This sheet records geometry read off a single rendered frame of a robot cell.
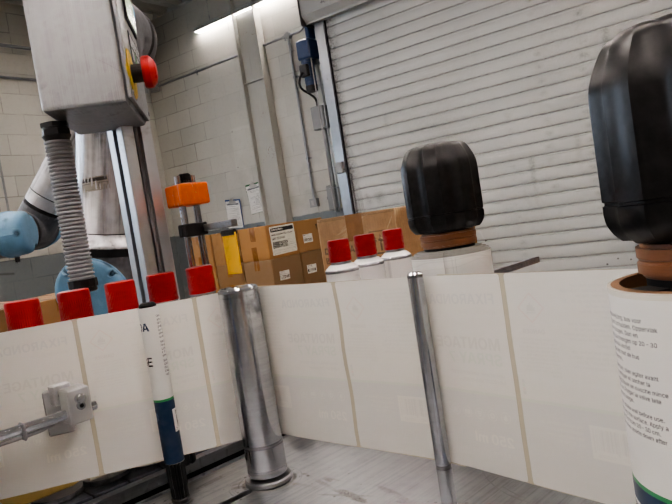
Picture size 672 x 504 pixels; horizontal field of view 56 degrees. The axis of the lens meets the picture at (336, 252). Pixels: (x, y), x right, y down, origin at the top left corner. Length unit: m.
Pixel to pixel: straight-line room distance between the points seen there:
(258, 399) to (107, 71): 0.41
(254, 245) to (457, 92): 2.09
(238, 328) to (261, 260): 4.09
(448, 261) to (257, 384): 0.22
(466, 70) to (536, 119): 0.71
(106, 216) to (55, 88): 0.34
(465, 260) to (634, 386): 0.37
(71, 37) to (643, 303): 0.68
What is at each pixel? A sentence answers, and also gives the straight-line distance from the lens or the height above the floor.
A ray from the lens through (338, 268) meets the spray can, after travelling 0.94.
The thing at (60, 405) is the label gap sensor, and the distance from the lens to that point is 0.62.
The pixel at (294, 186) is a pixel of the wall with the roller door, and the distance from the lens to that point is 6.52.
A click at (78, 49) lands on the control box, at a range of 0.81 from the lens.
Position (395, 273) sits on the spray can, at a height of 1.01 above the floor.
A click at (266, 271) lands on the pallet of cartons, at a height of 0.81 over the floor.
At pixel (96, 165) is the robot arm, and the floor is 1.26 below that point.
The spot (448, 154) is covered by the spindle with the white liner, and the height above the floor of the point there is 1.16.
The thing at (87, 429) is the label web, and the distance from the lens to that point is 0.64.
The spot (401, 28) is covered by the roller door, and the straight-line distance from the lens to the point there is 5.75.
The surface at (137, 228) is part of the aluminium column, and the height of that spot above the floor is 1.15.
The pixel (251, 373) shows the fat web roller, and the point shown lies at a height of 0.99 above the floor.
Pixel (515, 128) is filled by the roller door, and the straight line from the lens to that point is 5.23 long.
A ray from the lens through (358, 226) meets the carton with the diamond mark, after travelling 1.42.
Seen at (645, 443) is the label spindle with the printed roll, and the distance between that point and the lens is 0.32.
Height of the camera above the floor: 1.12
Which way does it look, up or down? 3 degrees down
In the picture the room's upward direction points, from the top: 9 degrees counter-clockwise
